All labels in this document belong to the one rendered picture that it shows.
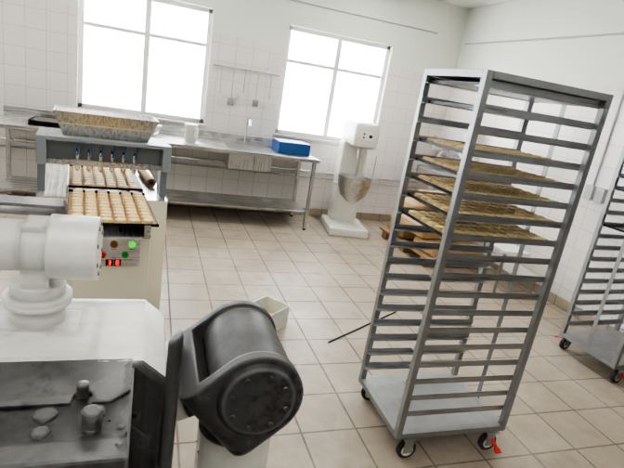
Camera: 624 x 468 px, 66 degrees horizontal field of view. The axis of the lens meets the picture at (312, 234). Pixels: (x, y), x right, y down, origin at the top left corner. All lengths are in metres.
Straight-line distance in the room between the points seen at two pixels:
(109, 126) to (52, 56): 3.14
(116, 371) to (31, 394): 0.07
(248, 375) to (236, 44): 5.76
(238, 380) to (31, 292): 0.22
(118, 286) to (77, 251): 2.03
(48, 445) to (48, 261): 0.18
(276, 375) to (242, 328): 0.08
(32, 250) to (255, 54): 5.74
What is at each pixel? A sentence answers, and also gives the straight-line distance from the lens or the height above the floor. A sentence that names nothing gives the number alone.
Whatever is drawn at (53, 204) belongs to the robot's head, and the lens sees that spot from 0.54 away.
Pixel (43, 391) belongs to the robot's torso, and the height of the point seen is 1.37.
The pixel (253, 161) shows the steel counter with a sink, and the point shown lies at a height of 0.76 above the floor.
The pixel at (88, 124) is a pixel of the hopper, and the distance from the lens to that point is 3.07.
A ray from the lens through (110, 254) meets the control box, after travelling 2.44.
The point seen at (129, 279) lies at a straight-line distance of 2.54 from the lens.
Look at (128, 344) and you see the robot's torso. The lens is 0.53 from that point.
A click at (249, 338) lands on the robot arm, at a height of 1.37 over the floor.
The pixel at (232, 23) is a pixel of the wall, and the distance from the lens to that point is 6.15.
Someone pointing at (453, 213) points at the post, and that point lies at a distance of 2.06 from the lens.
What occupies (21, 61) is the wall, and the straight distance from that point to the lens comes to 6.21.
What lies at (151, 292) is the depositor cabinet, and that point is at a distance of 3.35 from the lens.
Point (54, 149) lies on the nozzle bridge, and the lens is 3.13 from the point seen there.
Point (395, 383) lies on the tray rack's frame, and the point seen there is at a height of 0.15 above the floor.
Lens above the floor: 1.64
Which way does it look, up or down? 16 degrees down
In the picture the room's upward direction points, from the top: 9 degrees clockwise
